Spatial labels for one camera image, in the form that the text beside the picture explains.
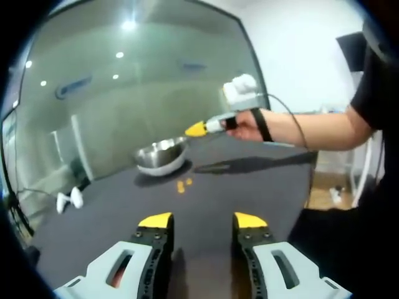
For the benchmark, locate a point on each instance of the stainless steel bowl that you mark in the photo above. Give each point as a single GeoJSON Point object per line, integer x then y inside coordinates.
{"type": "Point", "coordinates": [160, 157]}

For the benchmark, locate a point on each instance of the group of orange QQ candies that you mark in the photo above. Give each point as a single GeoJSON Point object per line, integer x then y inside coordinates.
{"type": "Point", "coordinates": [180, 187]}

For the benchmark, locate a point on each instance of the person's right hand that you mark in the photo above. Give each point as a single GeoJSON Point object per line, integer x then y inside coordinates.
{"type": "Point", "coordinates": [246, 129]}

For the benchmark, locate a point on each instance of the dark grey table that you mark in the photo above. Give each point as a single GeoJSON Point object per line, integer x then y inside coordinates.
{"type": "Point", "coordinates": [124, 211]}

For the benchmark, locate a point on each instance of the small white floor object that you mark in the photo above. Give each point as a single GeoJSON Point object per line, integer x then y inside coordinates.
{"type": "Point", "coordinates": [336, 193]}

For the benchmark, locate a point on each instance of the white metal rack leg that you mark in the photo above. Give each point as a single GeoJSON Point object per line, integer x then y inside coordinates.
{"type": "Point", "coordinates": [361, 174]}

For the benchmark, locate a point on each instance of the black wall monitor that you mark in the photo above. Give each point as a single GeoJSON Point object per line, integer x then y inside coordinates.
{"type": "Point", "coordinates": [350, 51]}

